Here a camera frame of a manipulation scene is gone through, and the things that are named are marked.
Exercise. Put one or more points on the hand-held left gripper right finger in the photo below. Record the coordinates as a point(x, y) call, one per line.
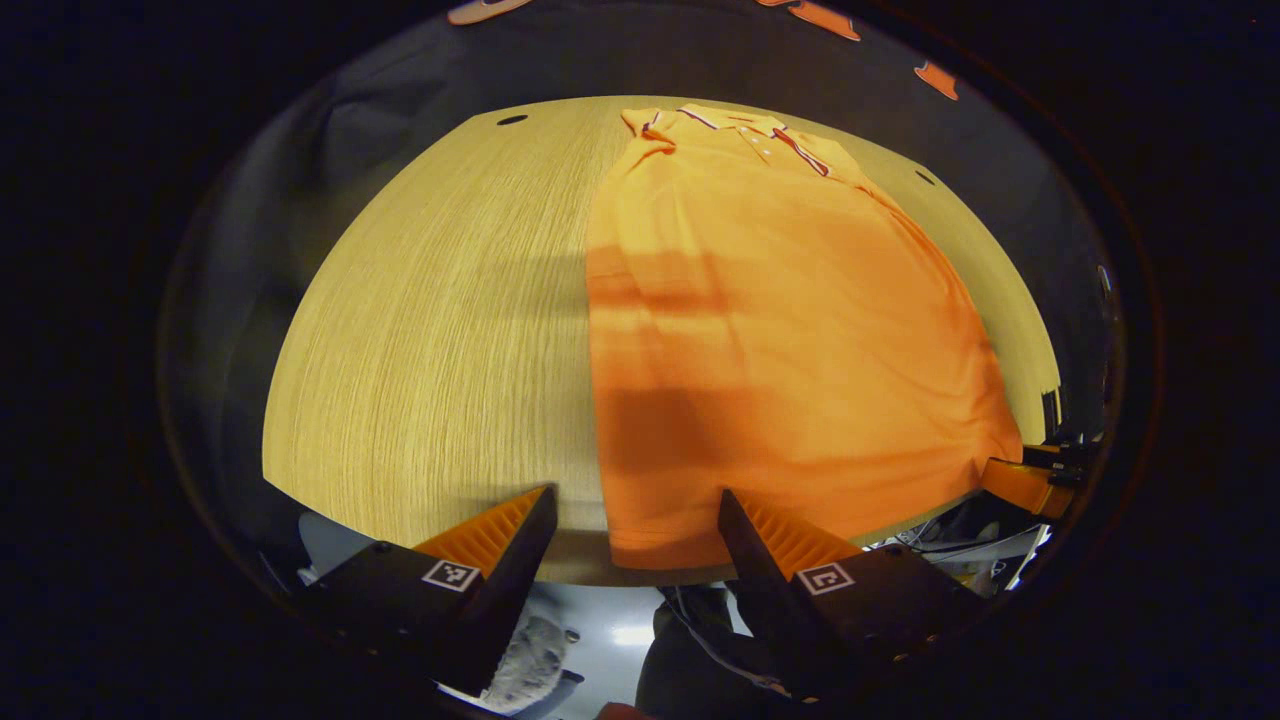
point(765, 600)

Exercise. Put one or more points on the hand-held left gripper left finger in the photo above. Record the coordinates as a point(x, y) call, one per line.
point(510, 590)

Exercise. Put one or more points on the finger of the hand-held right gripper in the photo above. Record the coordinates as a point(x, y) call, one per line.
point(1020, 485)

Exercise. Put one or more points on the orange polo T-shirt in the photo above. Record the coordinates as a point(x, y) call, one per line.
point(780, 350)

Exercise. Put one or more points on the grey shoe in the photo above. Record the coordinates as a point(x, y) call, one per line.
point(530, 655)

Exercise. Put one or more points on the person's dark clothing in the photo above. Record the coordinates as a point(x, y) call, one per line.
point(690, 660)

